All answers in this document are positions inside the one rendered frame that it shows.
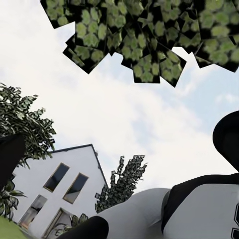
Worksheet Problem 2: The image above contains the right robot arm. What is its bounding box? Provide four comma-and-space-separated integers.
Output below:
57, 188, 171, 239

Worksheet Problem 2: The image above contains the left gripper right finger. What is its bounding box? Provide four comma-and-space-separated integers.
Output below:
223, 132, 239, 172

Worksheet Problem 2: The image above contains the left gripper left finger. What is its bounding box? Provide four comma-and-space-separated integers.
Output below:
0, 132, 26, 192

